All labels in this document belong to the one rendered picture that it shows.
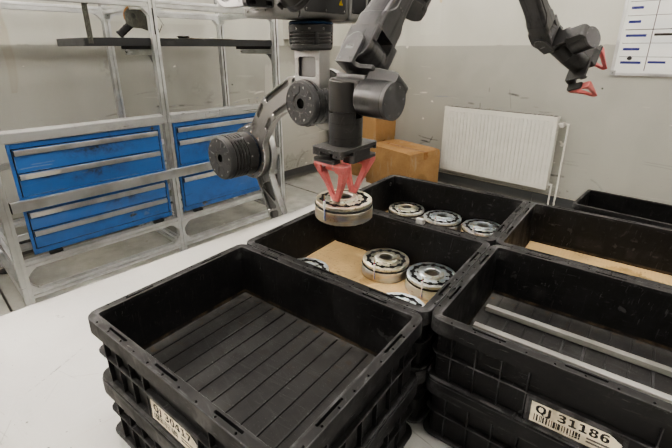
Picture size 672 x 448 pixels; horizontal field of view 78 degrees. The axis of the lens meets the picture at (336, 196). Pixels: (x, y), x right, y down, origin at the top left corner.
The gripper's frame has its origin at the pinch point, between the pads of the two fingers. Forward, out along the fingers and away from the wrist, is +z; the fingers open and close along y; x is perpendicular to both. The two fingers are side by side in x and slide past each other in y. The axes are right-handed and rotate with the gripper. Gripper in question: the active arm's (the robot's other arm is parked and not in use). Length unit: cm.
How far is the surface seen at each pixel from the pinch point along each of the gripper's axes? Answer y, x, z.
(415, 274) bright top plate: 11.9, -9.3, 18.9
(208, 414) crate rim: -37.9, -11.6, 10.8
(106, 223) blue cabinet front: 27, 186, 73
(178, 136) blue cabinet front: 75, 184, 32
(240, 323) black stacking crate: -18.0, 9.3, 22.1
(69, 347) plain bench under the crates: -36, 45, 36
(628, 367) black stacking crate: 13, -46, 21
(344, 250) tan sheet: 16.1, 12.1, 22.9
